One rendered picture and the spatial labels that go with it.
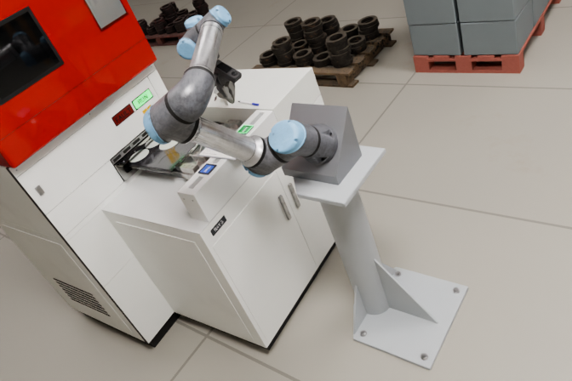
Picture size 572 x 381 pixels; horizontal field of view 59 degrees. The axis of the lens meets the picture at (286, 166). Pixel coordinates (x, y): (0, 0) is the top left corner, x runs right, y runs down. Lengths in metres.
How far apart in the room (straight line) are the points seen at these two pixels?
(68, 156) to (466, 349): 1.82
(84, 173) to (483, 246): 1.87
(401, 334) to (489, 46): 2.24
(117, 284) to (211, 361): 0.58
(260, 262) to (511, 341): 1.06
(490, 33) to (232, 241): 2.47
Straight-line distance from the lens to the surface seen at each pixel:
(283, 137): 1.70
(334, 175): 1.84
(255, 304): 2.28
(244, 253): 2.14
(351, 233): 2.07
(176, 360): 2.74
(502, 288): 2.49
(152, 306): 2.72
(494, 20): 3.79
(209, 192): 1.93
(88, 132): 2.33
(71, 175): 2.31
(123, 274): 2.56
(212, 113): 2.45
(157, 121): 1.53
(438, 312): 2.42
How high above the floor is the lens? 1.95
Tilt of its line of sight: 33 degrees down
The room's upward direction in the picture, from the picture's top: 22 degrees counter-clockwise
